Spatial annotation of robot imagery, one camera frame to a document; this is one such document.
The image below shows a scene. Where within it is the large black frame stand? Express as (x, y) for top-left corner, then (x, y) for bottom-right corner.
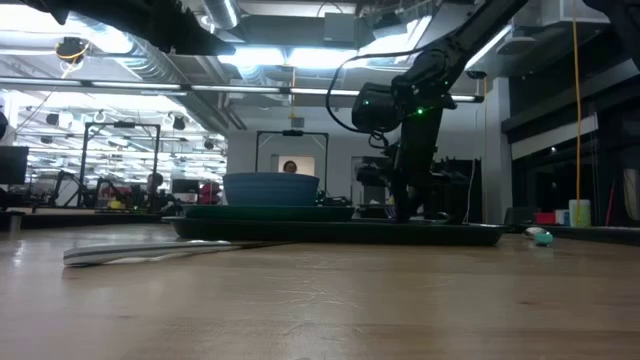
(77, 121), (162, 209)

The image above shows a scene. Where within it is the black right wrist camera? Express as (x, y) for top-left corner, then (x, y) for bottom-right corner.
(351, 82), (404, 135)

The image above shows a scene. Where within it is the teal green plastic plate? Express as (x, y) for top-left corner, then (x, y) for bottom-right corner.
(182, 204), (356, 224)

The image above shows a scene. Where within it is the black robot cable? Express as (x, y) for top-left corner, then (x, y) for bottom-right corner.
(325, 48), (426, 135)

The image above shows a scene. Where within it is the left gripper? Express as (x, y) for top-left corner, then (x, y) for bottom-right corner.
(22, 0), (237, 56)

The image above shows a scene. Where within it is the long tube light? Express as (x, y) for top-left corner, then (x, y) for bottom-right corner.
(0, 77), (485, 104)

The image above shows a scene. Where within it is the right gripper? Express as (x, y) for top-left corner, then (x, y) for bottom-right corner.
(390, 102), (449, 222)

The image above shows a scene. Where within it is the black desk monitor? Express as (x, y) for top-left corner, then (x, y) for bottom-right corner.
(0, 145), (30, 186)

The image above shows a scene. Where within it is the knife with teal checkered handle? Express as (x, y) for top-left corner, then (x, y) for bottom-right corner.
(62, 238), (294, 268)

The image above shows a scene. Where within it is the blue plastic bowl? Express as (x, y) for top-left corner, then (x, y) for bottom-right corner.
(222, 171), (321, 208)

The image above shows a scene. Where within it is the black curtain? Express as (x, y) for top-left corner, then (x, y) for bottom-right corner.
(439, 157), (482, 225)

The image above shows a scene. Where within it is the dark green serving tray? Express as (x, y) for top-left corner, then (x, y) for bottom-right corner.
(162, 215), (510, 247)

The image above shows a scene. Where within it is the small black frame stand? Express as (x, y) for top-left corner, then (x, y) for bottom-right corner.
(254, 129), (330, 196)

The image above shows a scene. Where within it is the iridescent metal fork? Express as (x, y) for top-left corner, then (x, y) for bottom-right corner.
(523, 226), (555, 248)

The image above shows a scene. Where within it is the light green cylinder container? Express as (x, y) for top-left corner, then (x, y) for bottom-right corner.
(568, 199), (593, 229)

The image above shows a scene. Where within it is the silver ceiling duct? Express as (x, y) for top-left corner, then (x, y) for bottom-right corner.
(199, 0), (242, 31)

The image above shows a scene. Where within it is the red bag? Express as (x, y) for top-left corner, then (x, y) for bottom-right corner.
(198, 180), (224, 206)

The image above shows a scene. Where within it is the yellow hanging cable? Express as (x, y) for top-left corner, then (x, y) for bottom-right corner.
(571, 19), (584, 221)

